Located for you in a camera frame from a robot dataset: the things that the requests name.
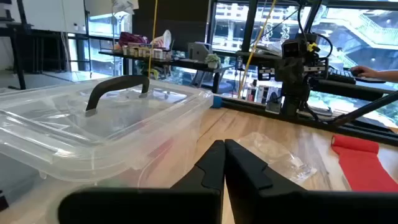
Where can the black aluminium table frame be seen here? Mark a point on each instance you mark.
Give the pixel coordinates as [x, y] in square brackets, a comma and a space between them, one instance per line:
[357, 129]

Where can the red elastic bandage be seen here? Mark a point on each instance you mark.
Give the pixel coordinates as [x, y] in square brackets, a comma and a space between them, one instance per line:
[363, 168]

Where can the blue bandage roll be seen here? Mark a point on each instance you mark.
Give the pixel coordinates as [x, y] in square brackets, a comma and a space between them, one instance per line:
[217, 102]

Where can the purple bag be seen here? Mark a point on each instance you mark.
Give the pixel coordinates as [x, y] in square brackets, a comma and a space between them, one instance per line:
[132, 38]

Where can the black keyboard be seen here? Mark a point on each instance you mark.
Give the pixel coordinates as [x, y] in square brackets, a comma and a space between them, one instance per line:
[342, 75]

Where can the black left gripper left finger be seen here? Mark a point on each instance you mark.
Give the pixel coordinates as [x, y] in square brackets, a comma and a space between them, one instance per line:
[186, 202]

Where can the clear plastic zip bag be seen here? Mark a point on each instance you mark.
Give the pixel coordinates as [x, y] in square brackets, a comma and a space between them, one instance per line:
[276, 155]

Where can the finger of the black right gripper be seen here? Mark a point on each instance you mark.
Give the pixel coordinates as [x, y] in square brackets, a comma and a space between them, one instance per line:
[301, 96]
[287, 99]

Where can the black shelving unit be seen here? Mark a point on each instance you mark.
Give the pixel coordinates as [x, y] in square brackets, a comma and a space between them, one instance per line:
[21, 62]

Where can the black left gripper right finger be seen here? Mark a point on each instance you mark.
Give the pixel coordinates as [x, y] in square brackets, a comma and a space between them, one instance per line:
[280, 205]

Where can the black desk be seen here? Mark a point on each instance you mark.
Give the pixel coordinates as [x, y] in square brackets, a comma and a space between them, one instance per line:
[186, 63]

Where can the white cabinet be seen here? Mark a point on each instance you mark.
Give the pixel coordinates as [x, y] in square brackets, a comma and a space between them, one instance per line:
[46, 15]

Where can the row of small jars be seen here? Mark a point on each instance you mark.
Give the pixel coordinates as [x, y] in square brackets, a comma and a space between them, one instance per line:
[146, 52]

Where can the small potted plant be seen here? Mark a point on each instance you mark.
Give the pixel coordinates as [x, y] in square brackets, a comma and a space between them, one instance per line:
[212, 60]

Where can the clear plastic storage box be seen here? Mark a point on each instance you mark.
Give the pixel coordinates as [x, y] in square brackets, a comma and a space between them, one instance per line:
[93, 143]

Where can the white plastic bag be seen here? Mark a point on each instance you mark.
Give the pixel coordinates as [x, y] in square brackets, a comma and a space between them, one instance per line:
[163, 40]

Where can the person's forearm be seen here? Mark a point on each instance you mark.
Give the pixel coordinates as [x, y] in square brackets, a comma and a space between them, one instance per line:
[388, 75]

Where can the person's hand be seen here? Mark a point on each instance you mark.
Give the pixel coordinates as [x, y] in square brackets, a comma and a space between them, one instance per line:
[363, 71]

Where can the grey box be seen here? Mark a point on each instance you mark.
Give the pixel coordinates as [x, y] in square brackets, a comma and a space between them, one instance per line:
[199, 51]

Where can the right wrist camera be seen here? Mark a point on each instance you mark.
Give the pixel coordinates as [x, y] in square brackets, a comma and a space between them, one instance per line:
[292, 49]

